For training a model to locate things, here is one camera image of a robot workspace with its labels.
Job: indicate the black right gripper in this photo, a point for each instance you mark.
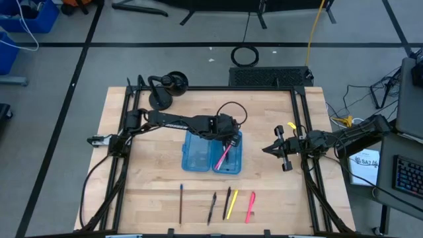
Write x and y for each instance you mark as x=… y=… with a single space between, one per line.
x=291 y=146

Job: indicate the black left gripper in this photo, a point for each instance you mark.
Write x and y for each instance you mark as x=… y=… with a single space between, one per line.
x=221 y=127

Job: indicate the plain black pen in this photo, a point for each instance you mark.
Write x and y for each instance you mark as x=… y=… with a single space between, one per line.
x=226 y=203

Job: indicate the yellow highlighter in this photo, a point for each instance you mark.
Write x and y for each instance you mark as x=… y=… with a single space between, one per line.
x=232 y=205

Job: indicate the pink highlighter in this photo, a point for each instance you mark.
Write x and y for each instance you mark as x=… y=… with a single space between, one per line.
x=250 y=207

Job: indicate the black grip pen blue barrel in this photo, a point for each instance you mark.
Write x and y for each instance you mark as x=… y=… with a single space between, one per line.
x=211 y=209

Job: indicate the brown pencil blue eraser cap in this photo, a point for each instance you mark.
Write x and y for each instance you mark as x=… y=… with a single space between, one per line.
x=180 y=205

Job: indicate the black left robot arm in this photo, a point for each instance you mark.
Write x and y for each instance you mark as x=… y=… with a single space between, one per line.
x=178 y=120

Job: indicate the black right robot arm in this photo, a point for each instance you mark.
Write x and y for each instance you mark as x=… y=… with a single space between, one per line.
x=350 y=132

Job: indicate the translucent blue plastic supply box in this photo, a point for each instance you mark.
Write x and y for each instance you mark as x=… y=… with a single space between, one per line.
x=196 y=152

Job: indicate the black vented computer case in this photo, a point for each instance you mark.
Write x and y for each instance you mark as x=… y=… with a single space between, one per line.
x=267 y=76

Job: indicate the yellow plug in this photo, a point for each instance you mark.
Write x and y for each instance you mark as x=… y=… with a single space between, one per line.
x=345 y=121

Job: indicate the black desk lamp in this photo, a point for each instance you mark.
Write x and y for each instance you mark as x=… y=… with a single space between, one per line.
x=160 y=100

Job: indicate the white printed paper sheet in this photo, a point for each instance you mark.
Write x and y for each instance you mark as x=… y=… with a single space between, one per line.
x=363 y=172

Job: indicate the grey desk surface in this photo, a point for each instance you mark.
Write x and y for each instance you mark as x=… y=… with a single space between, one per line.
x=409 y=105
x=386 y=185

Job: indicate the black computer keyboard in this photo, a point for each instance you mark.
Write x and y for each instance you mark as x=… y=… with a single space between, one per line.
x=409 y=175

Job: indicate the black desktop device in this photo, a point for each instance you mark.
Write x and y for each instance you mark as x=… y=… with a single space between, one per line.
x=418 y=72

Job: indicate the orange and black object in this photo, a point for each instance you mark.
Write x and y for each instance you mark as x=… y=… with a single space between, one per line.
x=76 y=2

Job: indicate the blue plastic bin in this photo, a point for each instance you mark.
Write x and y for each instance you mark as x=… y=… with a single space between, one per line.
x=8 y=56
x=46 y=20

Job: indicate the grey metal bar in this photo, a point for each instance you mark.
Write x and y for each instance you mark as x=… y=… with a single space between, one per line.
x=13 y=81

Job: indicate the black wheeled base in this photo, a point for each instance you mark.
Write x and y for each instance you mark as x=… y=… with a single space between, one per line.
x=5 y=111

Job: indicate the silver metal bracket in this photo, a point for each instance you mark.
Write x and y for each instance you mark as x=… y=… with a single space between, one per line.
x=99 y=140

